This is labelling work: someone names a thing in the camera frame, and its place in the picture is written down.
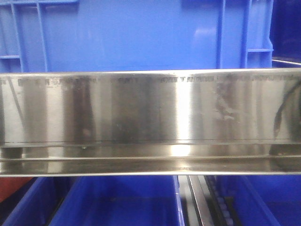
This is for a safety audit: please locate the large blue upper shelf crate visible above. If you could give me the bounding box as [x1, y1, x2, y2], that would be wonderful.
[0, 0, 273, 73]

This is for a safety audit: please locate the metal roller track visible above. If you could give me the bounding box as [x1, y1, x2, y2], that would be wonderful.
[178, 175, 242, 226]

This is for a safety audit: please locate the blue bin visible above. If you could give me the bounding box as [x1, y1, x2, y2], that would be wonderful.
[0, 177, 72, 226]
[216, 175, 301, 226]
[50, 176, 185, 226]

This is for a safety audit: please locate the dark blue right crate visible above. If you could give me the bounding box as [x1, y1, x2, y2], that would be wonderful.
[270, 0, 301, 63]

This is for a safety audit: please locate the blue lower middle bin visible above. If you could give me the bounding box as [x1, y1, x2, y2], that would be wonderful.
[50, 176, 185, 226]

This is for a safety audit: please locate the blue lower left bin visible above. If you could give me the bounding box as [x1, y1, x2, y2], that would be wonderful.
[0, 177, 72, 226]

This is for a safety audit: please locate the stainless steel shelf rail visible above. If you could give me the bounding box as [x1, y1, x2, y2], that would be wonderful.
[0, 68, 301, 177]

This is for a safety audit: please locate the blue lower right bin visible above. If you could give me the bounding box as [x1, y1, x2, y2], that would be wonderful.
[216, 175, 301, 226]

